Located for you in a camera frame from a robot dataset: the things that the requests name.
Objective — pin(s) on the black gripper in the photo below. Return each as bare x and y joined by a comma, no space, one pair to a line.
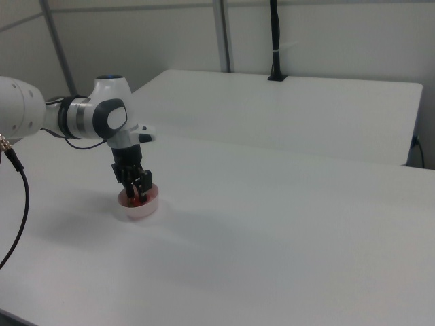
128,161

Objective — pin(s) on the red strawberry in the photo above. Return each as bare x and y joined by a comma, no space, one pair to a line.
136,202

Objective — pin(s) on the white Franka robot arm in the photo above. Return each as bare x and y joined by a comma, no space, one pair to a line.
88,115

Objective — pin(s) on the small white bowl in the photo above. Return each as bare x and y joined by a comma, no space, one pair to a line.
139,212

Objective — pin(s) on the white table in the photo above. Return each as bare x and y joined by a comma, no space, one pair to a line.
289,112

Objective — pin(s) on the white zip tie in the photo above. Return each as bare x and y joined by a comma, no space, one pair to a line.
283,47

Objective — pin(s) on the black pole with base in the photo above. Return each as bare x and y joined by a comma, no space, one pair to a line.
275,34

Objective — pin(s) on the aluminium frame post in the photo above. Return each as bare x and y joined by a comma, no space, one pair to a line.
61,51
224,34

